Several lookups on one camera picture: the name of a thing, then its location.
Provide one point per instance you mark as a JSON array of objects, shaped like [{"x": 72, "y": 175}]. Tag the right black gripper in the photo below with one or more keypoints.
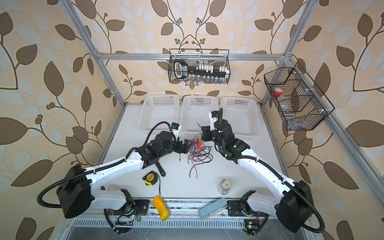
[{"x": 206, "y": 132}]

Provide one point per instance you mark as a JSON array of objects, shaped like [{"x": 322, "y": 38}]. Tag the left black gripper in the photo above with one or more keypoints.
[{"x": 180, "y": 149}]

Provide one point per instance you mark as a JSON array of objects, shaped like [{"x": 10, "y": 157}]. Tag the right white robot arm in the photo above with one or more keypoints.
[{"x": 292, "y": 202}]

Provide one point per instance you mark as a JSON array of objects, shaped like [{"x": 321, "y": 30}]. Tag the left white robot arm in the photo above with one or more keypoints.
[{"x": 81, "y": 190}]

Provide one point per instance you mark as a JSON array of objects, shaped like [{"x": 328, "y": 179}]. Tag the middle white plastic basket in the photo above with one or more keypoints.
[{"x": 195, "y": 112}]

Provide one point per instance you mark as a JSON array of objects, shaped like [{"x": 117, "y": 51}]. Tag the white plastic basket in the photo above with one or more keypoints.
[
  {"x": 195, "y": 112},
  {"x": 158, "y": 108},
  {"x": 242, "y": 114}
]

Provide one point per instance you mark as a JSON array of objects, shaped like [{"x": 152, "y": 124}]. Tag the green black pipe wrench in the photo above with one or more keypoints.
[{"x": 161, "y": 170}]

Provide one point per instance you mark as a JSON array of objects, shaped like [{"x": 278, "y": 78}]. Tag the right white plastic basket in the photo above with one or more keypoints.
[{"x": 242, "y": 114}]

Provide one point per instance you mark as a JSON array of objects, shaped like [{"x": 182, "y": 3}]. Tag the left white plastic basket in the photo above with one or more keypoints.
[{"x": 158, "y": 108}]

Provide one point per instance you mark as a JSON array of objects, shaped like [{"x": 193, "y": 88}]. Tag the yellow black tape measure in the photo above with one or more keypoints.
[{"x": 151, "y": 179}]

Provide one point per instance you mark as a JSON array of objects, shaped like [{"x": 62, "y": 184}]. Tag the light blue sharpening block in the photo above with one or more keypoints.
[{"x": 212, "y": 208}]

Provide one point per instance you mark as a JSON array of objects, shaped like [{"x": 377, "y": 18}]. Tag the yellow squash toy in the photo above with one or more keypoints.
[{"x": 160, "y": 206}]

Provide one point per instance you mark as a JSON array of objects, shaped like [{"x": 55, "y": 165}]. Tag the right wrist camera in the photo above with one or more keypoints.
[{"x": 214, "y": 116}]

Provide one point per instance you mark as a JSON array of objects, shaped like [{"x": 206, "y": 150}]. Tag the black socket set rail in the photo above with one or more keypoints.
[{"x": 182, "y": 71}]

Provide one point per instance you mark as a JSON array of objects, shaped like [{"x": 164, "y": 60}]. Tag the back black wire basket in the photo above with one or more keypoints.
[{"x": 215, "y": 57}]

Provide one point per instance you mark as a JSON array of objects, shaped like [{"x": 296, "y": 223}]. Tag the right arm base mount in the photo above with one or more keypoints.
[{"x": 241, "y": 208}]

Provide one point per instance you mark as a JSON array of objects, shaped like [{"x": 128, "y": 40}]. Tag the side black wire basket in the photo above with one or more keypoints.
[{"x": 303, "y": 105}]

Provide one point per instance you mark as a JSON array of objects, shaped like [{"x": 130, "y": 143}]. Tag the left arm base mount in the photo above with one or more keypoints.
[{"x": 125, "y": 216}]

